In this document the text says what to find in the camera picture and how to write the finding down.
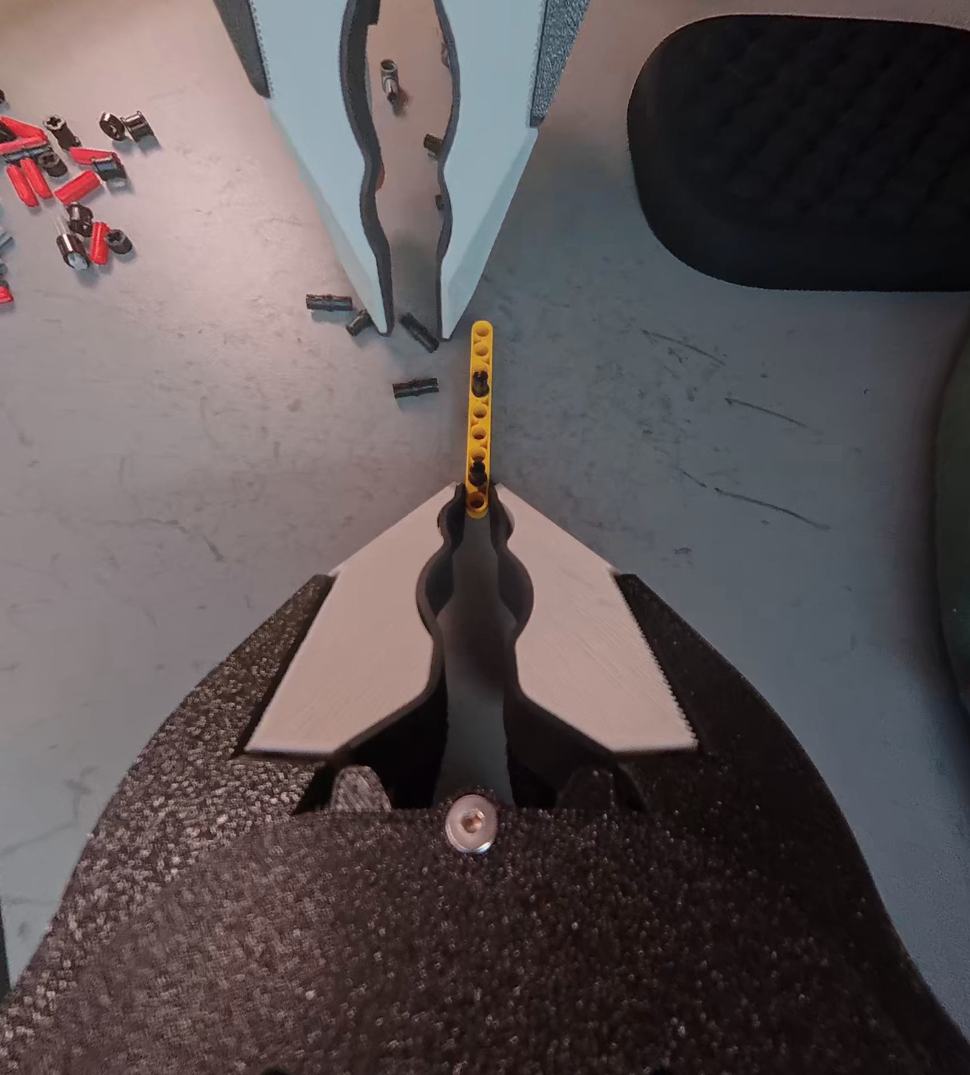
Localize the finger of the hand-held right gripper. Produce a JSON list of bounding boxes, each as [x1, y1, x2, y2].
[[434, 0, 547, 341], [250, 0, 396, 337]]

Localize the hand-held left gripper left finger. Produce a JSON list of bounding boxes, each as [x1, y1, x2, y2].
[[245, 484, 463, 809]]

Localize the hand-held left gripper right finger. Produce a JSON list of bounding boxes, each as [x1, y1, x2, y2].
[[491, 485, 699, 809]]

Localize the black lego pins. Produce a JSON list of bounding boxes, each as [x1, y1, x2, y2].
[[306, 133, 446, 401]]

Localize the yellow lego liftarm beam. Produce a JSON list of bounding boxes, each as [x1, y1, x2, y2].
[[465, 320, 495, 516]]

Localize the pile of red black lego pieces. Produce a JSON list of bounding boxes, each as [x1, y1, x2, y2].
[[0, 66, 157, 317]]

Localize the black bumpy cushion pad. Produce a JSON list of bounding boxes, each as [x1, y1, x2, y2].
[[626, 14, 970, 293]]

